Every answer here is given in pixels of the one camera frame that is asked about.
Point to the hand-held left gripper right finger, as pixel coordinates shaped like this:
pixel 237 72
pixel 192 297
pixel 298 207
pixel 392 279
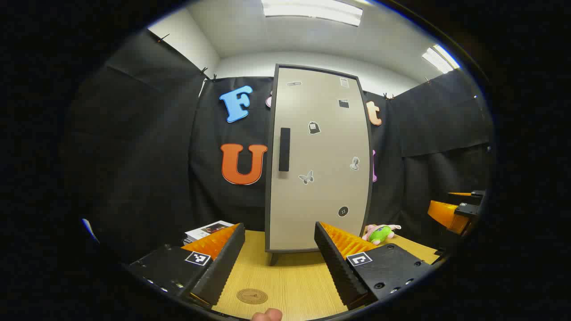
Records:
pixel 337 263

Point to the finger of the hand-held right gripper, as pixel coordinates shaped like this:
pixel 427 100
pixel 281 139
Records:
pixel 477 195
pixel 444 213

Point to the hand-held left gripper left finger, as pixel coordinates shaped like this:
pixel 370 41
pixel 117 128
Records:
pixel 225 263

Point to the round brown coaster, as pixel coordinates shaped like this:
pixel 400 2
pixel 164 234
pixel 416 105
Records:
pixel 252 296

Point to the grey cabinet door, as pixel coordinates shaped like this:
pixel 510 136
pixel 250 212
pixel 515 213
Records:
pixel 321 196

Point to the stack of books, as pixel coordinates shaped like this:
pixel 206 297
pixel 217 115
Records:
pixel 207 231

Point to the pink and green plush toy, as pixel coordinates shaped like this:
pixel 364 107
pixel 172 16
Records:
pixel 379 234

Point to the black backdrop cloth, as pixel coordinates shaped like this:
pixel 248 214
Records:
pixel 147 156

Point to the small ceiling light panel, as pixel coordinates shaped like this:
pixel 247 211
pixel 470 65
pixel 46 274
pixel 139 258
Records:
pixel 439 58

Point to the large ceiling light panel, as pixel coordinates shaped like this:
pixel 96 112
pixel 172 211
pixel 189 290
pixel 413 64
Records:
pixel 312 11

